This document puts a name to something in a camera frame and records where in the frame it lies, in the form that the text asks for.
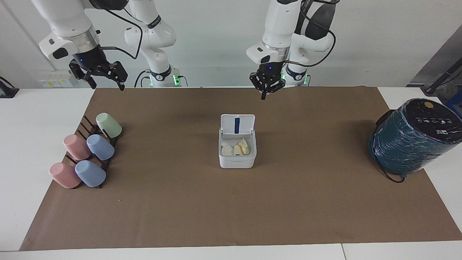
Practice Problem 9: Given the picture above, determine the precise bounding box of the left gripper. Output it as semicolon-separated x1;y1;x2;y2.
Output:
249;62;287;101

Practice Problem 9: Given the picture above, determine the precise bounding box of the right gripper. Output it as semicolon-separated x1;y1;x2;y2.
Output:
69;46;128;91

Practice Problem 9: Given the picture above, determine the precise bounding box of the white trash can with lid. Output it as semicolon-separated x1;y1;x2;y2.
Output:
218;114;257;169

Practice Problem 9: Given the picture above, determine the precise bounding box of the white power strip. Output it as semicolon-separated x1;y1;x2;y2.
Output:
39;73;73;88

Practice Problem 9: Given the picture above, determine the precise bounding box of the green cup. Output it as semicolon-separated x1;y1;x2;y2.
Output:
95;112;123;139

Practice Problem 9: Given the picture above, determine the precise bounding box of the dark brown wooden cup rack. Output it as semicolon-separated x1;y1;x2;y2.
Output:
64;115;120;189

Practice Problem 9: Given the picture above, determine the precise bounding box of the crumpled yellowish paper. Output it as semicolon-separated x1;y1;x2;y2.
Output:
234;138;252;156

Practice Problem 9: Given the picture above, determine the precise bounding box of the blue cup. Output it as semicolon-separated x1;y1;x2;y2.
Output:
86;134;116;161
74;160;107;188

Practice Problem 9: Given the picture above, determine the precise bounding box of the pink cup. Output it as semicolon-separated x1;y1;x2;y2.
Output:
63;134;93;161
49;162;82;189

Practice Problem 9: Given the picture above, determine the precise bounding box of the black stand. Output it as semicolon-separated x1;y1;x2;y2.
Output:
422;58;462;96
0;76;19;99

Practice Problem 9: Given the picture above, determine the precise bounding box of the teal wrapped cylinder appliance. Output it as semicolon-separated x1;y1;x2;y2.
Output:
367;98;462;177

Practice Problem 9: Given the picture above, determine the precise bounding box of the blue box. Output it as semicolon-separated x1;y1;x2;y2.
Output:
443;91;462;120

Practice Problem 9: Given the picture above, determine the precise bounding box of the black cable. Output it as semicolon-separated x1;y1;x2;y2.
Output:
284;0;340;68
99;8;144;60
134;70;151;88

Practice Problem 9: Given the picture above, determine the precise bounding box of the black power cord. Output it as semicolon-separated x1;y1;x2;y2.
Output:
375;108;407;184

